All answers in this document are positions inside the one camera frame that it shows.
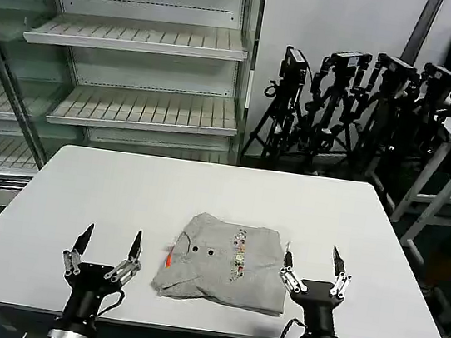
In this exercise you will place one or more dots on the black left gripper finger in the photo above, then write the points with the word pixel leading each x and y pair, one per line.
pixel 133 252
pixel 81 243

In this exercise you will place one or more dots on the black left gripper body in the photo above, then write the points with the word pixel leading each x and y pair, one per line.
pixel 89 284

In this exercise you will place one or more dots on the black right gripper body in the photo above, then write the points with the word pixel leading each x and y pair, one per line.
pixel 318 304

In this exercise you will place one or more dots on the grey printed t-shirt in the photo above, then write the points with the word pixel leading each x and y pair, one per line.
pixel 215 268

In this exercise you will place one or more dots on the grey wall strip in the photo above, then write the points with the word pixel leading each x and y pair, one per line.
pixel 419 28

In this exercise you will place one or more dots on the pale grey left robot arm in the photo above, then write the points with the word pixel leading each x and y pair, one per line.
pixel 70 334

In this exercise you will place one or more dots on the white metal shelf rack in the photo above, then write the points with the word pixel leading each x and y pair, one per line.
pixel 151 41

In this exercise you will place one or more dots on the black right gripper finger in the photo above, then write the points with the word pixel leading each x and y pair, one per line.
pixel 292 277
pixel 341 280

